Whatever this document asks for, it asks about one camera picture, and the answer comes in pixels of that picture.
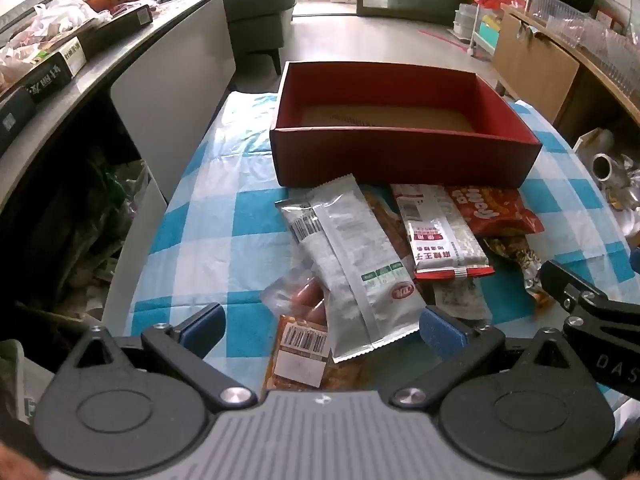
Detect red cardboard box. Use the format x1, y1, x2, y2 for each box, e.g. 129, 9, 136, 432
270, 61, 543, 188

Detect orange packet with white label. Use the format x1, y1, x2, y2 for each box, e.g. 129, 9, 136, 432
261, 312, 366, 393

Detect clear sausage packet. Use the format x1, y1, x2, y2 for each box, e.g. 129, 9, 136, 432
261, 266, 332, 331

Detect dark flat box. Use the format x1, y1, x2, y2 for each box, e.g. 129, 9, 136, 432
0, 86, 38, 153

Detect red chips bag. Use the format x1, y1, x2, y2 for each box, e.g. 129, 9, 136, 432
444, 186, 545, 239

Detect long silver snack packet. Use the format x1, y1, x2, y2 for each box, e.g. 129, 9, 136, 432
309, 174, 427, 362

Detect silver tape roll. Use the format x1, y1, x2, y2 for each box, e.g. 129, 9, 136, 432
591, 154, 618, 183

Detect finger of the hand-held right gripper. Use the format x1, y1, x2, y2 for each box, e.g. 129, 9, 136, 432
539, 259, 640, 402

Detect clear plastic bag of items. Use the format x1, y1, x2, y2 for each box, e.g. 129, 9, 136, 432
50, 157, 151, 321

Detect rows of clear plastic cups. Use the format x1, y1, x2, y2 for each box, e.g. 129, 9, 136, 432
527, 0, 640, 98

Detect grey white sideboard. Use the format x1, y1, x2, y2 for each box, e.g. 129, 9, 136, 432
0, 0, 237, 361

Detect long black box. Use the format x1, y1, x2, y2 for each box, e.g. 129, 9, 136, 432
75, 4, 154, 58

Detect black white printed box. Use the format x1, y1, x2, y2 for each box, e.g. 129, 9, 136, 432
19, 36, 86, 105

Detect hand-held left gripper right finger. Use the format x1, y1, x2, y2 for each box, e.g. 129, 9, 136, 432
389, 306, 598, 409

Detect small clear packet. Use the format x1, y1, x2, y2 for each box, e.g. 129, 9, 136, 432
432, 277, 493, 322

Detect white storage cart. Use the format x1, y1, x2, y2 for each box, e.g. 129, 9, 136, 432
452, 0, 538, 57

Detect silver foil snack packet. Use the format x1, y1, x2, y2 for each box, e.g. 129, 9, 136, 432
481, 234, 557, 307

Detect grey sofa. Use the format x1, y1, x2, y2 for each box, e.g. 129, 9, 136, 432
222, 0, 301, 77

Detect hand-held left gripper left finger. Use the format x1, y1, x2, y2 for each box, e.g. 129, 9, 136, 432
55, 303, 255, 413

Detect blue white checkered tablecloth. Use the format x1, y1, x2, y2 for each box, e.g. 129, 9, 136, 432
122, 91, 640, 441

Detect red white snack packet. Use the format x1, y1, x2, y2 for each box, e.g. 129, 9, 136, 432
391, 184, 495, 282

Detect white plastic bag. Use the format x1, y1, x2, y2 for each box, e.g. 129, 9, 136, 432
32, 0, 112, 36

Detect small white box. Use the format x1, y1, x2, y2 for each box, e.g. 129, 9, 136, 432
572, 127, 616, 161

